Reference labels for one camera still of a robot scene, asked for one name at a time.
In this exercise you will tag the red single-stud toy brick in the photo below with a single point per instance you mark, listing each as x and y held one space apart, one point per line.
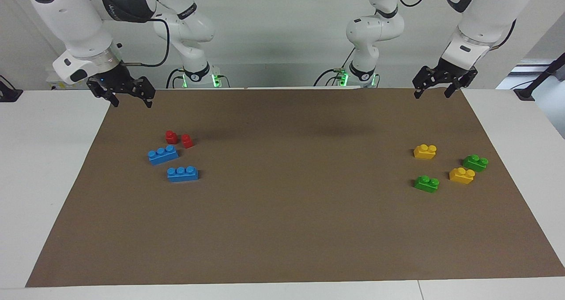
171 137
187 141

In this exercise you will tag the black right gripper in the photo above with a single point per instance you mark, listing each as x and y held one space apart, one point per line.
115 79

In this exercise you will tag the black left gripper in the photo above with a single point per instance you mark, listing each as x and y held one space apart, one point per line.
452 73

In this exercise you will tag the green two-stud toy brick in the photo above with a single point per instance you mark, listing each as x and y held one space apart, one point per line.
426 185
475 163

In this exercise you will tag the blue three-stud toy brick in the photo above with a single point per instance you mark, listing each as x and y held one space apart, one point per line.
182 175
162 156

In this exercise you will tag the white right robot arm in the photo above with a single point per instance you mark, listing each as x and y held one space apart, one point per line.
79 22

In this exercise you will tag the black stand with pole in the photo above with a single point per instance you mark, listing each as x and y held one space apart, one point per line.
540 77

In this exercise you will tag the yellow two-stud toy brick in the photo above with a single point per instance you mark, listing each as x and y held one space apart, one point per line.
424 152
461 177

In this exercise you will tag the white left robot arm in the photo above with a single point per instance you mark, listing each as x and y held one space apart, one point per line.
485 9

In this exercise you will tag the brown table mat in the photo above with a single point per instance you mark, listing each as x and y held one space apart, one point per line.
282 203

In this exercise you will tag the white power strip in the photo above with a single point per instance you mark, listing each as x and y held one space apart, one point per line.
55 86

